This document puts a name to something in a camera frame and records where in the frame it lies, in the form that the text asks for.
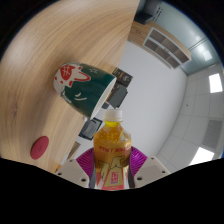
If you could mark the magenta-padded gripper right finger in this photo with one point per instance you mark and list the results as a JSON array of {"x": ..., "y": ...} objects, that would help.
[{"x": 151, "y": 170}]

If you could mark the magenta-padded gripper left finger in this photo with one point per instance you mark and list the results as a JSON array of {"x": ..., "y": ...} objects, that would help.
[{"x": 73, "y": 171}]

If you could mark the yellow-labelled drink bottle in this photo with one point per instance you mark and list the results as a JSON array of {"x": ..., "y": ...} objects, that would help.
[{"x": 112, "y": 150}]

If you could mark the flat round red coaster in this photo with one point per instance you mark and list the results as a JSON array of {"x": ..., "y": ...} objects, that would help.
[{"x": 39, "y": 147}]

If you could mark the large ceiling light panel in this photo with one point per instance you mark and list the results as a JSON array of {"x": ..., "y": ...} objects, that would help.
[{"x": 201, "y": 156}]

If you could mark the ceiling air vent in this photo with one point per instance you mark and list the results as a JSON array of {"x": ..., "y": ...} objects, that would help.
[{"x": 212, "y": 134}]

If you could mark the black padded office chair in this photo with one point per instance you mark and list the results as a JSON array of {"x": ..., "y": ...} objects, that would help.
[{"x": 117, "y": 95}]

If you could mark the green and white mug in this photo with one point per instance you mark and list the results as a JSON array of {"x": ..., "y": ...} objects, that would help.
[{"x": 86, "y": 90}]

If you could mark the large dark printed box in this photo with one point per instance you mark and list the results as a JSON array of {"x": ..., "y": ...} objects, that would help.
[{"x": 118, "y": 79}]

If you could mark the small dark printed box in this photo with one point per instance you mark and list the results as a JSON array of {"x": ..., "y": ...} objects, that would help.
[{"x": 126, "y": 74}]

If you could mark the small ceiling light panel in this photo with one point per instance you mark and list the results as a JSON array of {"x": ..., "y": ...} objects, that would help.
[{"x": 215, "y": 83}]

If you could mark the wooden shelf cabinet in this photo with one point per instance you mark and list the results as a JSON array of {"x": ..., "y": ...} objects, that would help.
[{"x": 160, "y": 46}]

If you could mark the black sofa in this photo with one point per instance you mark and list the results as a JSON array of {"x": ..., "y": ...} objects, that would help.
[{"x": 147, "y": 14}]

